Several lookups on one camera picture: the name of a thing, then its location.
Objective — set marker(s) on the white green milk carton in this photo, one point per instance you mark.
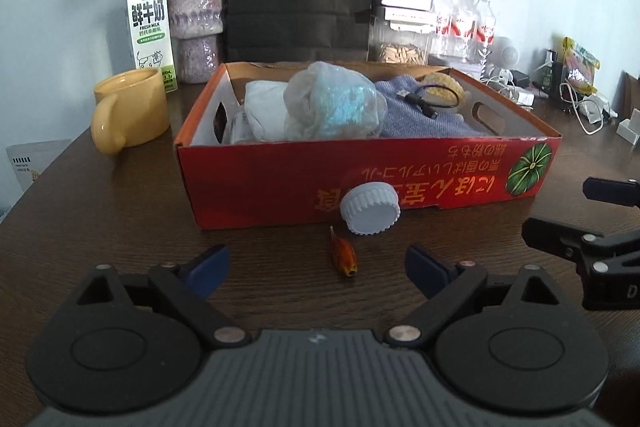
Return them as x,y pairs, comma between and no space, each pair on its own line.
150,32

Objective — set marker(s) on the clear jar of seeds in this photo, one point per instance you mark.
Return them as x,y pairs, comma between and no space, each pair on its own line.
400,54

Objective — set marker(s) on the yellow knitted sponge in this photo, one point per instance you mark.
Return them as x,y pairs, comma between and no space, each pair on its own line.
442,79

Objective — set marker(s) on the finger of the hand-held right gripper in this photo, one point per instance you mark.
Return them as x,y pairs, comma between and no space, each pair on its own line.
560,234
610,192

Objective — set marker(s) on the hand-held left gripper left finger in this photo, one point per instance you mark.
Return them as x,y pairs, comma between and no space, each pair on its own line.
207,269

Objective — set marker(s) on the white paper packet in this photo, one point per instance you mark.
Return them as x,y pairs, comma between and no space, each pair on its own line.
35,167

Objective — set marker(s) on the brown cardboard piece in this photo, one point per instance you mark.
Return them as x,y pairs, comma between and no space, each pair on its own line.
631,94

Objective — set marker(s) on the white crumpled tissue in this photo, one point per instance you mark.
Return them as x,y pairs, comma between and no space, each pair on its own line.
265,112

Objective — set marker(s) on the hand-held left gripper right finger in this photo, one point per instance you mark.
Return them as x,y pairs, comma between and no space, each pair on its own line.
427,269

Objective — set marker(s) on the amber hair clip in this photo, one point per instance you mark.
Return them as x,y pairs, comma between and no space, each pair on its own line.
345,257

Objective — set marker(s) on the yellow ceramic mug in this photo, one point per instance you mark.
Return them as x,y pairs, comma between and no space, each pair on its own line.
135,112

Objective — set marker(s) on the large white ribbed cap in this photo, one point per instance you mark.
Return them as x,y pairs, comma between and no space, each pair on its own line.
370,212

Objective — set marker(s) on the small white charger block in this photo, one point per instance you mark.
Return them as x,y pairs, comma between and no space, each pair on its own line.
526,98

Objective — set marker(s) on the blue grey fabric pouch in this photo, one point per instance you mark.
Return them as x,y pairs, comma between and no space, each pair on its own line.
410,122

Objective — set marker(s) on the wrapped water bottle pack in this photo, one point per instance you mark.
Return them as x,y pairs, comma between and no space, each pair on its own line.
462,32

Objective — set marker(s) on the dark small bottle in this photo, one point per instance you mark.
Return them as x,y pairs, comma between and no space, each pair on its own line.
552,74

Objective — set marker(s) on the yellow snack packet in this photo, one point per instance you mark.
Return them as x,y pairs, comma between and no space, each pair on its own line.
580,64

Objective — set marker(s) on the red cardboard box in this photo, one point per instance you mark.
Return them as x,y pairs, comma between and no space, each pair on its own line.
280,187

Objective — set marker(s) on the clear plastic bag with bottle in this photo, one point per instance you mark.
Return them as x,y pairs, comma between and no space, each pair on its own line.
335,107

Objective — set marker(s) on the small black device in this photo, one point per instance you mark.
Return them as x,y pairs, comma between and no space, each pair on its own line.
522,79

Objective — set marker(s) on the purple textured vase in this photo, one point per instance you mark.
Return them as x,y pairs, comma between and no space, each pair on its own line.
195,7

